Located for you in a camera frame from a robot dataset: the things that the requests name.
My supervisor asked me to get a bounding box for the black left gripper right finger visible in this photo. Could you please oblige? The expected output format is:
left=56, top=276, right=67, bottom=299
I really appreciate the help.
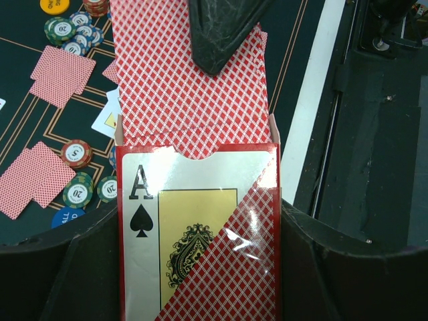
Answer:
left=281, top=201, right=427, bottom=320

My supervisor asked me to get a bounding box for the red card dealer position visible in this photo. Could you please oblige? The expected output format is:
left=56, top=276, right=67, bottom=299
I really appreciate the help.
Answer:
left=29, top=75, right=87, bottom=109
left=30, top=45, right=96, bottom=95

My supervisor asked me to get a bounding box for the red-backed playing card deck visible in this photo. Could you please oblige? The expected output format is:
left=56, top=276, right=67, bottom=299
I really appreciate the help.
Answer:
left=110, top=1, right=271, bottom=159

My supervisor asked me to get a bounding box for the orange dealer button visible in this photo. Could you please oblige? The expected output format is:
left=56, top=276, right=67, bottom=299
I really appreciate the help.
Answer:
left=39, top=0, right=70, bottom=15

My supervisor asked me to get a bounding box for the red chip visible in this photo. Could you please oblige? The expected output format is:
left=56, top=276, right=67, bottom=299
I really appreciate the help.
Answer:
left=82, top=0, right=109, bottom=17

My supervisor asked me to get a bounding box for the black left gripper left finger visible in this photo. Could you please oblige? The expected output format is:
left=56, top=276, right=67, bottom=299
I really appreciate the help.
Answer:
left=1, top=201, right=120, bottom=320

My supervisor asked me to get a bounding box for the face-up two of diamonds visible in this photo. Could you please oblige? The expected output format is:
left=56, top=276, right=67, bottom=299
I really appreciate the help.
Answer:
left=91, top=88, right=122, bottom=138

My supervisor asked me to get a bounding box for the blue chip position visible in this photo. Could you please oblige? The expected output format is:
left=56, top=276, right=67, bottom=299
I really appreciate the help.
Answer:
left=108, top=146, right=116, bottom=170

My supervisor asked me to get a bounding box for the blue small blind button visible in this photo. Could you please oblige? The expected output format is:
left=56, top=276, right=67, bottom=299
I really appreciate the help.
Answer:
left=51, top=207, right=86, bottom=229

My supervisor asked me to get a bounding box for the blue chip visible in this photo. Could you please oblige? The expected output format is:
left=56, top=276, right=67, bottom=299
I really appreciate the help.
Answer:
left=77, top=24, right=104, bottom=47
left=61, top=39, right=86, bottom=56
left=70, top=11, right=92, bottom=26

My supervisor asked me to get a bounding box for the red card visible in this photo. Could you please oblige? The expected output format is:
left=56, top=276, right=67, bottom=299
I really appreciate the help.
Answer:
left=102, top=60, right=118, bottom=84

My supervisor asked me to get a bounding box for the green chip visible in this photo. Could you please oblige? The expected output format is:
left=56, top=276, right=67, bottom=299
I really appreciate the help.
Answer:
left=63, top=172, right=94, bottom=209
left=96, top=176, right=117, bottom=203
left=44, top=17, right=76, bottom=45

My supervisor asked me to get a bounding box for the green poker table mat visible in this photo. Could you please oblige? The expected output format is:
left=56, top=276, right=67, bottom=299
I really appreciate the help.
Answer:
left=0, top=0, right=327, bottom=247

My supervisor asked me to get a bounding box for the red chips position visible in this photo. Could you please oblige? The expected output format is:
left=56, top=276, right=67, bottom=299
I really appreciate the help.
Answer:
left=60, top=139, right=93, bottom=169

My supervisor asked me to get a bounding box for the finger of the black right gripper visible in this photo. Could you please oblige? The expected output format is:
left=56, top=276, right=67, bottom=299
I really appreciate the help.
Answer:
left=188, top=0, right=272, bottom=76

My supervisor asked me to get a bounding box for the aluminium frame rail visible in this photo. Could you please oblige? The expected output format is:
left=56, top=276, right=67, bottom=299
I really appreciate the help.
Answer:
left=281, top=1, right=427, bottom=247

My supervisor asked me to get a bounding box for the face-up ace card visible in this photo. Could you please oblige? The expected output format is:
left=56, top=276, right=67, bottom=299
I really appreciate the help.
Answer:
left=0, top=98, right=6, bottom=110

